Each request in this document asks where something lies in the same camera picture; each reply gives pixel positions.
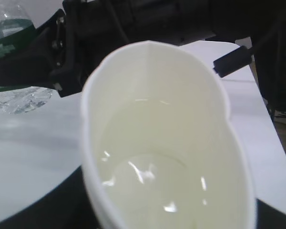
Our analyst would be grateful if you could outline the white paper cup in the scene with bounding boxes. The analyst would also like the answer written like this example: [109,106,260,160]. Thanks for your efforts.
[81,41,257,229]

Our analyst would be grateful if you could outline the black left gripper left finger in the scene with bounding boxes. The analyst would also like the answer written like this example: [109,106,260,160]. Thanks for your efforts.
[0,167,100,229]

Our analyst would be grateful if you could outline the clear green-label water bottle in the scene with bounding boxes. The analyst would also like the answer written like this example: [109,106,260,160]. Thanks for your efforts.
[0,0,52,115]

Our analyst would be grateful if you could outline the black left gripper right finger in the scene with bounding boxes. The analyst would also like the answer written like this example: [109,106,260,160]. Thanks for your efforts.
[256,199,286,229]

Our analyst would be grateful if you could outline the person leg dark trousers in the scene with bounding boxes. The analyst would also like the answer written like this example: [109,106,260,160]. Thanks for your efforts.
[245,0,286,113]

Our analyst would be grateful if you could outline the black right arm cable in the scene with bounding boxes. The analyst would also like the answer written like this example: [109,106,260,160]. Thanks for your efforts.
[213,14,286,78]

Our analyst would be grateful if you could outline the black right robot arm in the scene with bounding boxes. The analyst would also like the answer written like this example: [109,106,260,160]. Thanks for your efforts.
[0,0,281,97]

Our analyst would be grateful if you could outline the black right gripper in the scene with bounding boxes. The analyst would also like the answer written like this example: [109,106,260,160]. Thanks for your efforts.
[0,0,133,97]

